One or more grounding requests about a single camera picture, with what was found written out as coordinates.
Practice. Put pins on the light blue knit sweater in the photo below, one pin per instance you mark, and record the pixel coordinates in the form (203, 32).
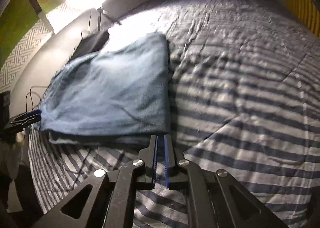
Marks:
(112, 93)

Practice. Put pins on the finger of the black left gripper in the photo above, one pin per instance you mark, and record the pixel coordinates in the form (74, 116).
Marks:
(31, 115)
(25, 122)

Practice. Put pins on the blue striped bed quilt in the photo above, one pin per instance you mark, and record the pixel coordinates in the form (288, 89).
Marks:
(244, 112)

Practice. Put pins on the black folded garment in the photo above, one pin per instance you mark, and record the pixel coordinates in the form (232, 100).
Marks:
(92, 43)

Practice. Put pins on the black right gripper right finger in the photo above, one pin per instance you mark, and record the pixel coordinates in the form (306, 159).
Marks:
(174, 178)

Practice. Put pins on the wooden slatted headboard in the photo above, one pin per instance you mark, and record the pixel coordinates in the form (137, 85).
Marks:
(307, 12)

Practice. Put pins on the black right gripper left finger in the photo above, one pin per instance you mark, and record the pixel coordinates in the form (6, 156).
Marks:
(149, 157)

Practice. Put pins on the light blue denim jeans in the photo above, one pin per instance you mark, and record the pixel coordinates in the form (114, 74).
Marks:
(68, 139)

